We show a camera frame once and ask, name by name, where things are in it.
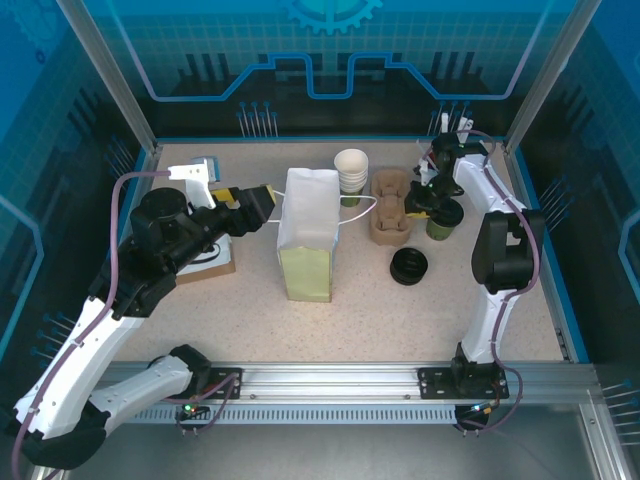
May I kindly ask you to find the dark green cup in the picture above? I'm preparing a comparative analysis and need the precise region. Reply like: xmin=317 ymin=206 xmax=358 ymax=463
xmin=426 ymin=198 xmax=465 ymax=227

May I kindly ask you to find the white green paper bag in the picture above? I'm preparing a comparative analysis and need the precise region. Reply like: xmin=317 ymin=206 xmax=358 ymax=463
xmin=271 ymin=167 xmax=379 ymax=304

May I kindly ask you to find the black plastic spare lid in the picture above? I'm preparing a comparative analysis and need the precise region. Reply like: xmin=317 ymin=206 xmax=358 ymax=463
xmin=390 ymin=246 xmax=430 ymax=279
xmin=391 ymin=264 xmax=429 ymax=288

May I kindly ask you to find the white paper napkin stack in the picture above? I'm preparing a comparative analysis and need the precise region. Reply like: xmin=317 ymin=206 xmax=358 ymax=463
xmin=188 ymin=234 xmax=234 ymax=272

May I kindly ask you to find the stack of paper cups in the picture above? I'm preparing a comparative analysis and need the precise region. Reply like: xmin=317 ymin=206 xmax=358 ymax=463
xmin=333 ymin=148 xmax=370 ymax=177

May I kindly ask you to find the small LED controller board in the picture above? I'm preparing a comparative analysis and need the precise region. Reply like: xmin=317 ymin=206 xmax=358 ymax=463
xmin=455 ymin=402 xmax=496 ymax=420
xmin=175 ymin=402 xmax=212 ymax=420

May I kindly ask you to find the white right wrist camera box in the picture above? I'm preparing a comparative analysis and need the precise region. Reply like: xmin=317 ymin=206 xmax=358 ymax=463
xmin=413 ymin=147 xmax=437 ymax=187

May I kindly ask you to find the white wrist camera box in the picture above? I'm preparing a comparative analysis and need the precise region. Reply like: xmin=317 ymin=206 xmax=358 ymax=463
xmin=167 ymin=156 xmax=222 ymax=210
xmin=413 ymin=147 xmax=437 ymax=187

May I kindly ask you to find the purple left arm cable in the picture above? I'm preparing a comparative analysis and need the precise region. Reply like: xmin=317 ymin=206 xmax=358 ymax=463
xmin=8 ymin=168 xmax=242 ymax=479

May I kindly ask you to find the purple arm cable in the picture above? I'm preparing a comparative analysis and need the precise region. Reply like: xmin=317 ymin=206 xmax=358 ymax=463
xmin=8 ymin=168 xmax=242 ymax=479
xmin=419 ymin=128 xmax=544 ymax=437

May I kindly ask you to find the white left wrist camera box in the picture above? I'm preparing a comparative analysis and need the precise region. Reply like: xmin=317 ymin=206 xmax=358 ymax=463
xmin=167 ymin=156 xmax=222 ymax=210

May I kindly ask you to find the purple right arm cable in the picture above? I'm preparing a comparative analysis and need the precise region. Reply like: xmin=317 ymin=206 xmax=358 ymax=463
xmin=419 ymin=128 xmax=544 ymax=437

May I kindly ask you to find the aluminium frame post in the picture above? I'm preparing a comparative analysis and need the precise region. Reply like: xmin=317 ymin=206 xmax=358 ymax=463
xmin=55 ymin=0 xmax=162 ymax=154
xmin=502 ymin=0 xmax=605 ymax=157

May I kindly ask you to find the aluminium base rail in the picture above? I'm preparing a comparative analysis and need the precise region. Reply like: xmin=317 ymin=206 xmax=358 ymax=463
xmin=64 ymin=360 xmax=601 ymax=402

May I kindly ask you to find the slotted grey cable duct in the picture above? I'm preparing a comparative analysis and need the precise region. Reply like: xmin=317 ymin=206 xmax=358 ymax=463
xmin=79 ymin=405 xmax=464 ymax=426

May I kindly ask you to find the aluminium frame beam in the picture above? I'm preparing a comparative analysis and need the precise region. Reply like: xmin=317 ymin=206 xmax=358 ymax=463
xmin=578 ymin=389 xmax=635 ymax=480

